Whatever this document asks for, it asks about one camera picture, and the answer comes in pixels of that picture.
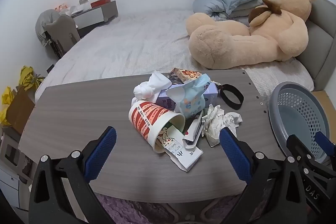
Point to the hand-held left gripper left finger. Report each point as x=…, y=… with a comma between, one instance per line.
x=101, y=153

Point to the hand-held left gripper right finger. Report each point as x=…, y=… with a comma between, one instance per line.
x=235, y=153

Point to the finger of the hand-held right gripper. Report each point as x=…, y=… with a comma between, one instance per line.
x=298, y=146
x=325, y=143

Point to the grey perforated plastic basket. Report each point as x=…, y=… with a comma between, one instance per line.
x=296, y=113

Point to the printed receipt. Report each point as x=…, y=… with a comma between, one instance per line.
x=232, y=120

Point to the white paper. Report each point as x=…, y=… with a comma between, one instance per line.
x=212, y=124

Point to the white carton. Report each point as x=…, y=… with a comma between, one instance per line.
x=189, y=158

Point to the black white wrapper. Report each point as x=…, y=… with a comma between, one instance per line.
x=194, y=127

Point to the black elastic band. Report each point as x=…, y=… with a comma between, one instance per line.
x=240, y=100

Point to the red white printed paper cup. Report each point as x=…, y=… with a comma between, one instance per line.
x=147, y=119

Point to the lavender cartoon carton box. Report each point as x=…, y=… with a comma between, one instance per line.
x=211, y=95

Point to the light blue wipes packet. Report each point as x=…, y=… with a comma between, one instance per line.
x=189, y=100

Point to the white tissue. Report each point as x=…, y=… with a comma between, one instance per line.
x=143, y=90

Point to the red white snack packet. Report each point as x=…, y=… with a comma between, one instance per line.
x=187, y=74

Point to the brown cardboard sheet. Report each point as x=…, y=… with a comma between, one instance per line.
x=326, y=103

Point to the purple fluffy rug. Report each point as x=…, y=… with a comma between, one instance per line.
x=131, y=211

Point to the brown cardboard box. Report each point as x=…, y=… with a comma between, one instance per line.
x=19, y=111

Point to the white cabinet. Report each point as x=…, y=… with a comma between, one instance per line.
x=10, y=182

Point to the yellow plastic bag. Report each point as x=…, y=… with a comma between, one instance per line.
x=29, y=78
x=6, y=103

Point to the large beige teddy bear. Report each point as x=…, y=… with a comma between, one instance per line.
x=236, y=40

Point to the bed with grey sheet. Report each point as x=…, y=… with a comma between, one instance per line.
x=131, y=37

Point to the grey upholstered chair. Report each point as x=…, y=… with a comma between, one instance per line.
x=63, y=29

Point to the grey white desk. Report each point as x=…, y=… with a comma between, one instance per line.
x=92, y=16

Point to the grey clothing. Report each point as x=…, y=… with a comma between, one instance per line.
x=44, y=22

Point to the plain grey pillow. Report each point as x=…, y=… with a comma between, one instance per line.
x=244, y=10

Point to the folded blue-grey duvet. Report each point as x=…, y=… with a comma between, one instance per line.
x=207, y=7

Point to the orange packets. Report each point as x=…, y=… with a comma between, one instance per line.
x=61, y=8

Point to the red box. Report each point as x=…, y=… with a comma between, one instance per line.
x=101, y=2

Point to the small white frame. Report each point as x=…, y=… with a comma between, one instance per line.
x=83, y=1

